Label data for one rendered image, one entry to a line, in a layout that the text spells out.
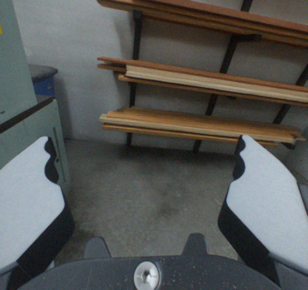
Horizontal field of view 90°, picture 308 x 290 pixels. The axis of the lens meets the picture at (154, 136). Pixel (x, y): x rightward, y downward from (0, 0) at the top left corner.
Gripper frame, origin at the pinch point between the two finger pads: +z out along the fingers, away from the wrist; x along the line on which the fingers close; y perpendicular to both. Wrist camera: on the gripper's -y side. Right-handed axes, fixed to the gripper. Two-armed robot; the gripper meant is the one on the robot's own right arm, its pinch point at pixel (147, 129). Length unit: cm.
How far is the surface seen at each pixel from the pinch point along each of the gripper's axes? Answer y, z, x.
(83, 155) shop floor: 114, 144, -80
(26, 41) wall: -7, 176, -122
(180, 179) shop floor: 130, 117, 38
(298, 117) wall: 79, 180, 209
